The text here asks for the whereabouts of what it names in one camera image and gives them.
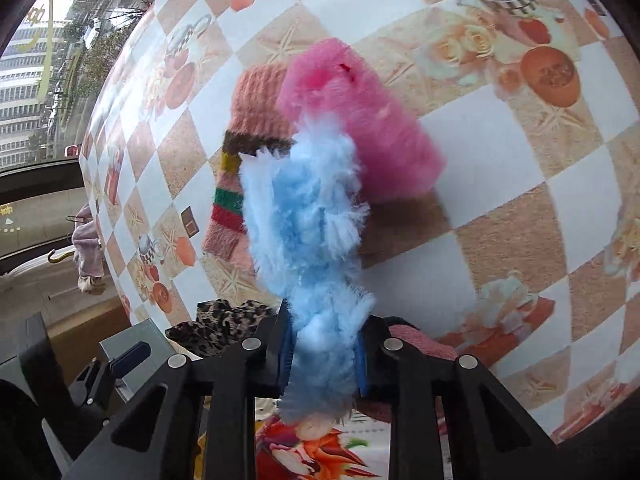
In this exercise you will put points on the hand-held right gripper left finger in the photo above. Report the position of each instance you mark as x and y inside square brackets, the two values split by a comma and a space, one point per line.
[286, 360]

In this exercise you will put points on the grey cardboard box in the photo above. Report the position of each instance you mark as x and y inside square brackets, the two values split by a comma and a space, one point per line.
[137, 335]

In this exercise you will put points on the light blue fluffy scrunchie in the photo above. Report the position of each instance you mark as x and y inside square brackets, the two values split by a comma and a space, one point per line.
[310, 220]

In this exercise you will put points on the floral tissue pack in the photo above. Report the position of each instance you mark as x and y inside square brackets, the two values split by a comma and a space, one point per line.
[320, 455]

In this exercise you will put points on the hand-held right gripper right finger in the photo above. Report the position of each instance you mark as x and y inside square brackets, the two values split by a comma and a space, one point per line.
[361, 367]

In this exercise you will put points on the pink striped knit sock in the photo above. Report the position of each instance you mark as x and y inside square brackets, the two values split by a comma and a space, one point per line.
[250, 105]

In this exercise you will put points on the yellow metal hanger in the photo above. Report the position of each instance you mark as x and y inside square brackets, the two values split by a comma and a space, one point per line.
[55, 259]

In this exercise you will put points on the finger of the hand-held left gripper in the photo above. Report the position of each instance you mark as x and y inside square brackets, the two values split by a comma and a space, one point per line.
[131, 355]

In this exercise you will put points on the checkered printed tablecloth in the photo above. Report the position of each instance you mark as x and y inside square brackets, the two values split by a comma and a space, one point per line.
[500, 160]

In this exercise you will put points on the leopard print scrunchie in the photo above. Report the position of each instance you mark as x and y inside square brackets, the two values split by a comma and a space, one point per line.
[220, 320]

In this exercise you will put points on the pink fluffy cloth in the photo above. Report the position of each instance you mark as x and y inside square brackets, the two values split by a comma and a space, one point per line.
[380, 130]

